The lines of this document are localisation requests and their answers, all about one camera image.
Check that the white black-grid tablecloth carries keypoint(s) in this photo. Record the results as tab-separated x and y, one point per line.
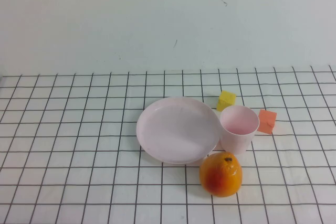
78	155

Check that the orange fruit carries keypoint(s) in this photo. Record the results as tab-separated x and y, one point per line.
220	175

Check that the yellow foam cube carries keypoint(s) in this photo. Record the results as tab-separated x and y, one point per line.
227	99

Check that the pale pink round plate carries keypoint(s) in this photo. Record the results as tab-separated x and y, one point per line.
176	132

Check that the pale pink plastic cup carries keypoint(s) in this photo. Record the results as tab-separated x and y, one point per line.
236	140

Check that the orange foam cube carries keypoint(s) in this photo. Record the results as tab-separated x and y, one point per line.
265	123

